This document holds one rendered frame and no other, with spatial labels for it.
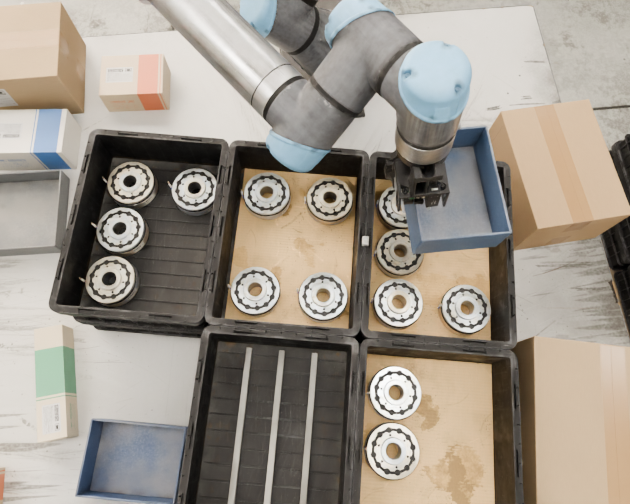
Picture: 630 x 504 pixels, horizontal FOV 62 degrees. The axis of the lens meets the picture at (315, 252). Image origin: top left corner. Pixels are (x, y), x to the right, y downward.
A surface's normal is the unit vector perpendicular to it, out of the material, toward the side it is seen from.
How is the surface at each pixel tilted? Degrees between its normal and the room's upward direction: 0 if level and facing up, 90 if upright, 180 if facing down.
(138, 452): 0
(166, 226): 0
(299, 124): 40
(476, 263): 0
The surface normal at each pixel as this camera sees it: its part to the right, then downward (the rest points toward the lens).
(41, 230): 0.02, -0.31
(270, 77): -0.12, -0.10
